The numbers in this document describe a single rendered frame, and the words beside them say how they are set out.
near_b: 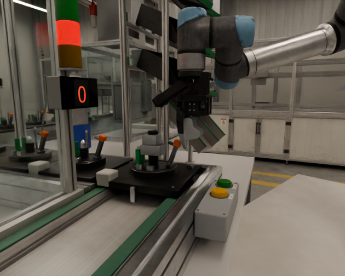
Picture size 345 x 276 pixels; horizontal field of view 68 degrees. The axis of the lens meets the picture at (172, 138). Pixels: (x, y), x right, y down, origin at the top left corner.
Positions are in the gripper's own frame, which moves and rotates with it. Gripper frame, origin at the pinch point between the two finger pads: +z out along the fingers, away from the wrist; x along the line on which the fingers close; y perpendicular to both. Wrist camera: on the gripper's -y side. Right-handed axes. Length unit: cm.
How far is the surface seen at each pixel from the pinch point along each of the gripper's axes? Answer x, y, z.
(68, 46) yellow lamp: -21.0, -19.7, -24.4
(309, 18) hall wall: 842, 119, -232
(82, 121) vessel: 58, -83, 3
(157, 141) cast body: -1.3, -7.4, -0.8
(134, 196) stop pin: -13.1, -8.8, 11.6
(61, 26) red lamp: -21.4, -20.7, -28.7
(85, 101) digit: -18.0, -18.5, -12.5
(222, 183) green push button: -3.3, 12.0, 8.9
